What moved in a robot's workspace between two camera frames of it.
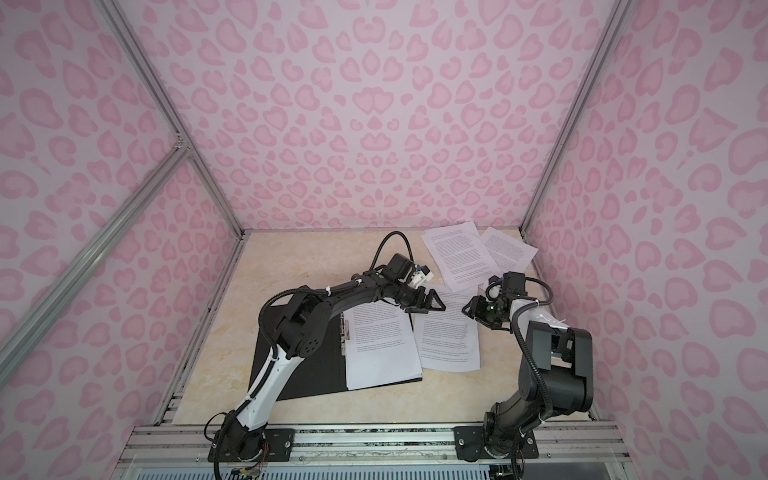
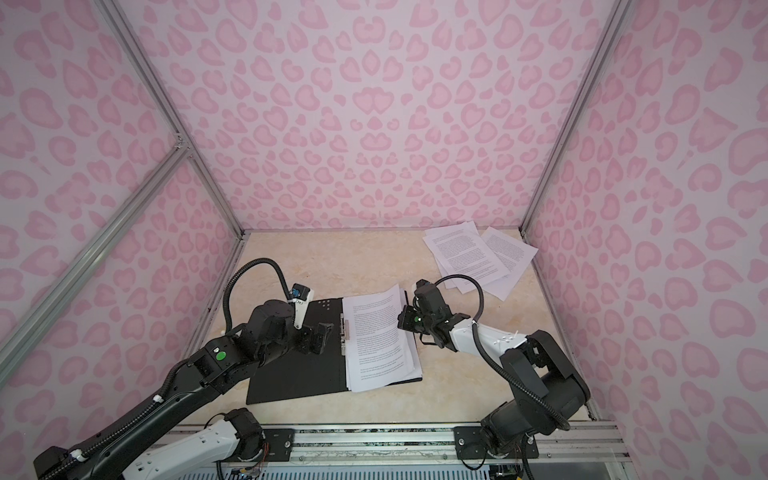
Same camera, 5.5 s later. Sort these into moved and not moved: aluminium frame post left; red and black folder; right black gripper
Moved: right black gripper
Not moved: red and black folder; aluminium frame post left
